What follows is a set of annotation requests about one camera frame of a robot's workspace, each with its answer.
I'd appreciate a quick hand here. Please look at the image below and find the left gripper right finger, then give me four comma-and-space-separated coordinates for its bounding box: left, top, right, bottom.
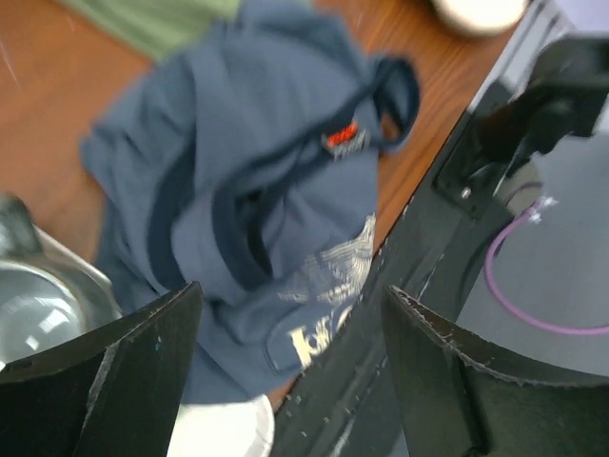
382, 287, 608, 457

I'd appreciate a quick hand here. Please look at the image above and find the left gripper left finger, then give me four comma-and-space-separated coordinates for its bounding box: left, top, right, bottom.
1, 283, 204, 457

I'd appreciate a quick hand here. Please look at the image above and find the navy blue tank top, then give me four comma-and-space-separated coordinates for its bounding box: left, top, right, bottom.
81, 1, 420, 405

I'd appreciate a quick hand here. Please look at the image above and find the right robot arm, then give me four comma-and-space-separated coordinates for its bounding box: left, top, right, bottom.
468, 35, 608, 179

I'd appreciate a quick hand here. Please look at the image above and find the olive green tank top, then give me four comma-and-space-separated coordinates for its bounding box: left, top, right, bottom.
63, 0, 242, 61

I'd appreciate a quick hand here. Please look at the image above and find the grey ceramic mug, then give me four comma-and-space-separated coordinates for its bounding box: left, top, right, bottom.
1, 192, 122, 367

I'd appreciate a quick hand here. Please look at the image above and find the leaf pattern tray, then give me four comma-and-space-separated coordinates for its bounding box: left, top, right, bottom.
167, 395, 275, 457

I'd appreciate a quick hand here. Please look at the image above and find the cream divided plate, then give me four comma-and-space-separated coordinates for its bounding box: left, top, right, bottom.
431, 0, 528, 36

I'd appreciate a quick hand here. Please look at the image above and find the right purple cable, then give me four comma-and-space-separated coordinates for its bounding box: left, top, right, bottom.
484, 194, 609, 337

